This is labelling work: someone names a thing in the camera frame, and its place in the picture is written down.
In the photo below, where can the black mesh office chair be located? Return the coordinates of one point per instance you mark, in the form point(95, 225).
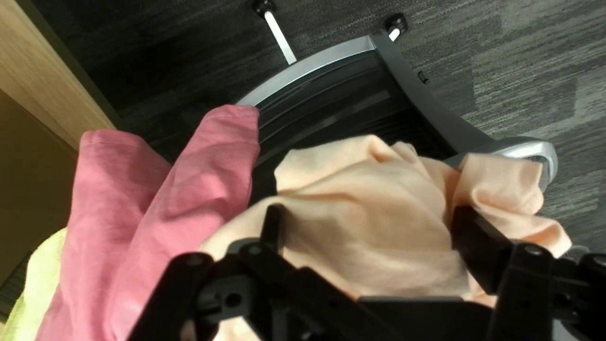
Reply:
point(364, 86)

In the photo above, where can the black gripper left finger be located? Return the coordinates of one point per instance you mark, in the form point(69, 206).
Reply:
point(254, 283)

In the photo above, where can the peach cloth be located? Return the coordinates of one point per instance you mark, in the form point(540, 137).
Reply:
point(374, 219)

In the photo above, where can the pink cloth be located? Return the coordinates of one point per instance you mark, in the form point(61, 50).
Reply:
point(133, 213)

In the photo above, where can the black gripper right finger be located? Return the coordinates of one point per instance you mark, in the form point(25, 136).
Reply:
point(533, 287)

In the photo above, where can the large cardboard box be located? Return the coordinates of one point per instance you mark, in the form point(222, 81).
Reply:
point(35, 185)

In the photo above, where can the yellow cloth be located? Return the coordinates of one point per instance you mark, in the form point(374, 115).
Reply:
point(40, 285)

